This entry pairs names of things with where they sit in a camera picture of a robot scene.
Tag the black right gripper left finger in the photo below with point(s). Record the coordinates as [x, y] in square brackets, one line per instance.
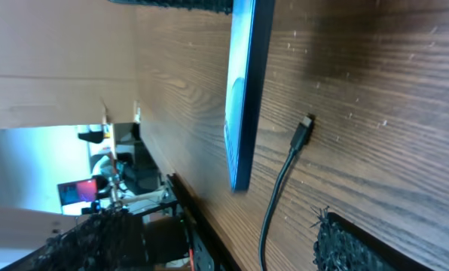
[218, 6]

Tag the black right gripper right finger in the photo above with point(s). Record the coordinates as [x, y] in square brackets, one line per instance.
[343, 246]

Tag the blue Galaxy smartphone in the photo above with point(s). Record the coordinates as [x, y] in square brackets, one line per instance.
[251, 26]

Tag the background laptop with red screen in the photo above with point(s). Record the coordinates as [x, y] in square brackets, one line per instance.
[76, 195]

